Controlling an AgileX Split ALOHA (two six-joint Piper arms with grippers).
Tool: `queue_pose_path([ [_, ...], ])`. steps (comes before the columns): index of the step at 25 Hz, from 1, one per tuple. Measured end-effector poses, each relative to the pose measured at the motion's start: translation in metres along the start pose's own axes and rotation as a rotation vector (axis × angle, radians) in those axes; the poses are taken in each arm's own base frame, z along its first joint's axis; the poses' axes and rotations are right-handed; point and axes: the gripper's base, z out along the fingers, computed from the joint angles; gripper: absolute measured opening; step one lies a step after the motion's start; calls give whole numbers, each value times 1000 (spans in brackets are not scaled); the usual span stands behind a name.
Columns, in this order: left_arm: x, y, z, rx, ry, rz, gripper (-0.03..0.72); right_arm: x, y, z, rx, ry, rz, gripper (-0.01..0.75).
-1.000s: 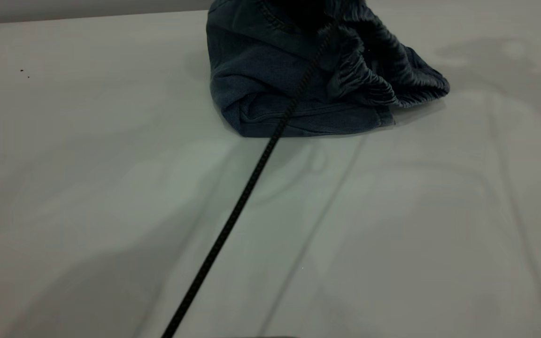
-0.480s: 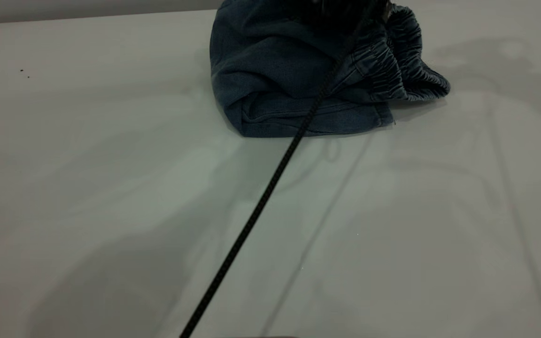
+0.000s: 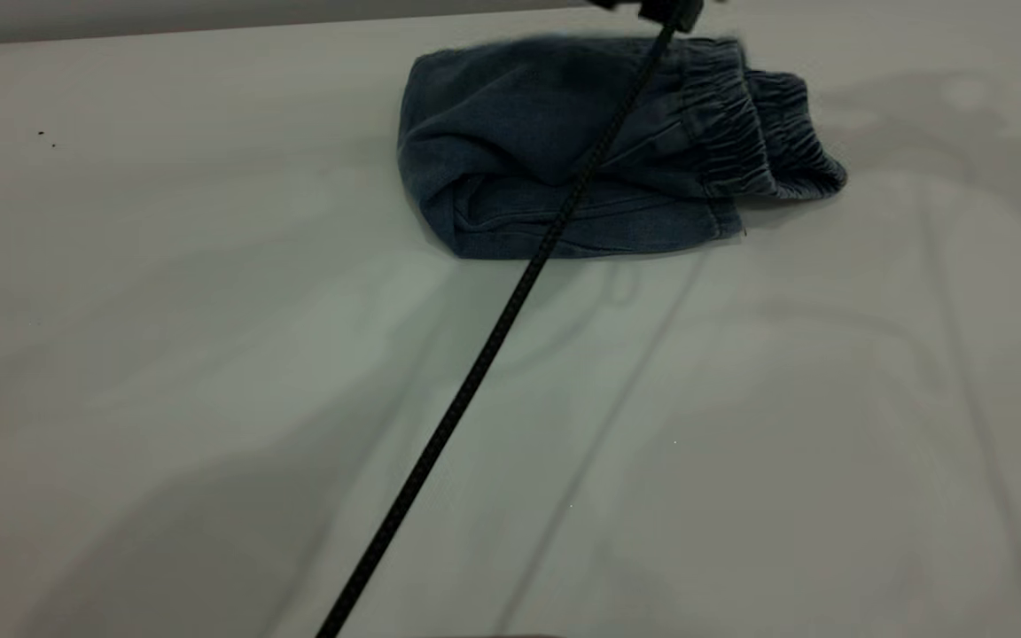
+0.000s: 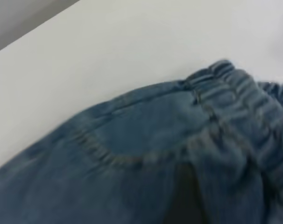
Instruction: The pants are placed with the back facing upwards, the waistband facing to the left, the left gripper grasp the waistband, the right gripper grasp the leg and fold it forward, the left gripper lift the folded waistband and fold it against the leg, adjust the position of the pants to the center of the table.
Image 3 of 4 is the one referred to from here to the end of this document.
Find blue denim shorts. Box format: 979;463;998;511
397;35;849;261

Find black braided cable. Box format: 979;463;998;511
314;18;687;638

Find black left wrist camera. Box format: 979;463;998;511
590;0;706;34

